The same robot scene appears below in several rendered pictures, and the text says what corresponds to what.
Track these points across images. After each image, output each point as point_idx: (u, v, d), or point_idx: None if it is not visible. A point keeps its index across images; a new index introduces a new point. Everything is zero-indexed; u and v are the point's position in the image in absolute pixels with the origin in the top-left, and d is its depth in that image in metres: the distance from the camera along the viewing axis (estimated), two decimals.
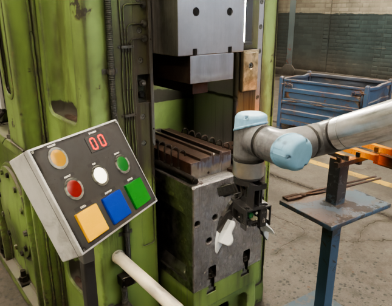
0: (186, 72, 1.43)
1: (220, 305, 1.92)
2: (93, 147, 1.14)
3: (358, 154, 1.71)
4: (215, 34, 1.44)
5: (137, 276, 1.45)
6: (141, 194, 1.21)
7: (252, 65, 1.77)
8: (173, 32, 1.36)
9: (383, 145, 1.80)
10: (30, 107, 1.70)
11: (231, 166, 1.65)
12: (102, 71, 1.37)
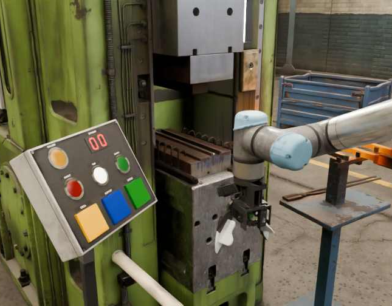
0: (186, 72, 1.43)
1: (220, 305, 1.92)
2: (93, 147, 1.14)
3: (358, 154, 1.71)
4: (215, 34, 1.44)
5: (137, 276, 1.45)
6: (141, 194, 1.21)
7: (252, 65, 1.77)
8: (173, 32, 1.36)
9: (383, 145, 1.80)
10: (30, 107, 1.70)
11: (231, 166, 1.65)
12: (102, 71, 1.37)
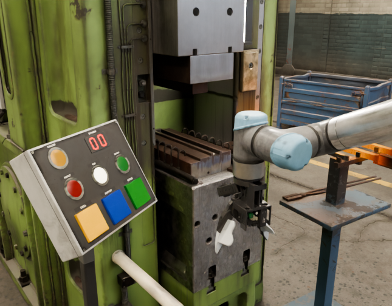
0: (186, 72, 1.43)
1: (220, 305, 1.92)
2: (93, 147, 1.14)
3: (358, 154, 1.71)
4: (215, 34, 1.44)
5: (137, 276, 1.45)
6: (141, 194, 1.21)
7: (252, 65, 1.77)
8: (173, 32, 1.36)
9: (383, 145, 1.80)
10: (30, 107, 1.70)
11: (231, 166, 1.65)
12: (102, 71, 1.37)
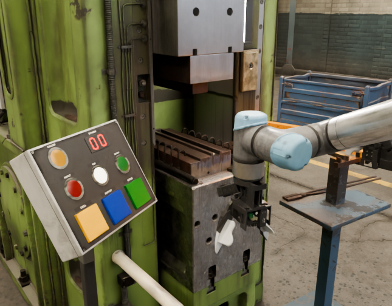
0: (186, 72, 1.43)
1: (220, 305, 1.92)
2: (93, 147, 1.14)
3: (358, 154, 1.71)
4: (215, 34, 1.44)
5: (137, 276, 1.45)
6: (141, 194, 1.21)
7: (252, 65, 1.77)
8: (173, 32, 1.36)
9: None
10: (30, 107, 1.70)
11: (231, 166, 1.65)
12: (102, 71, 1.37)
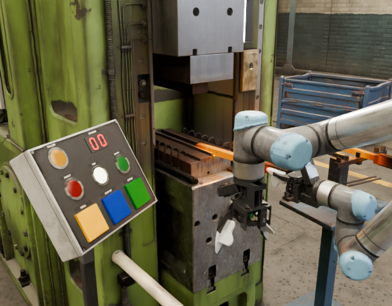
0: (186, 72, 1.43)
1: (220, 305, 1.92)
2: (93, 147, 1.14)
3: (358, 154, 1.71)
4: (215, 34, 1.44)
5: (137, 276, 1.45)
6: (141, 194, 1.21)
7: (252, 65, 1.77)
8: (173, 32, 1.36)
9: (383, 145, 1.80)
10: (30, 107, 1.70)
11: (231, 166, 1.65)
12: (102, 71, 1.37)
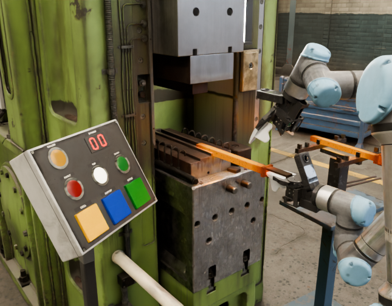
0: (186, 72, 1.43)
1: (220, 305, 1.92)
2: (93, 147, 1.14)
3: (358, 154, 1.71)
4: (215, 34, 1.44)
5: (137, 276, 1.45)
6: (141, 194, 1.21)
7: (252, 65, 1.77)
8: (173, 32, 1.36)
9: None
10: (30, 107, 1.70)
11: (231, 166, 1.65)
12: (102, 71, 1.37)
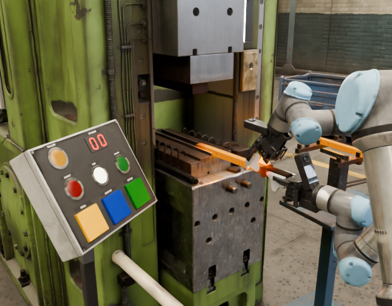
0: (186, 72, 1.43)
1: (220, 305, 1.92)
2: (93, 147, 1.14)
3: (358, 154, 1.71)
4: (215, 34, 1.44)
5: (137, 276, 1.45)
6: (141, 194, 1.21)
7: (252, 65, 1.77)
8: (173, 32, 1.36)
9: None
10: (30, 107, 1.70)
11: (231, 166, 1.65)
12: (102, 71, 1.37)
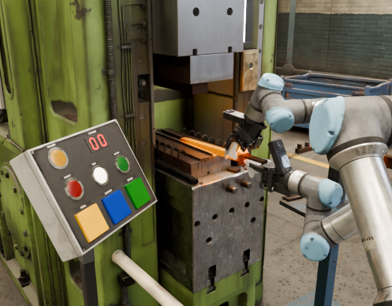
0: (186, 72, 1.43)
1: (220, 305, 1.92)
2: (93, 147, 1.14)
3: None
4: (215, 34, 1.44)
5: (137, 276, 1.45)
6: (141, 194, 1.21)
7: (252, 65, 1.77)
8: (173, 32, 1.36)
9: None
10: (30, 107, 1.70)
11: (231, 166, 1.65)
12: (102, 71, 1.37)
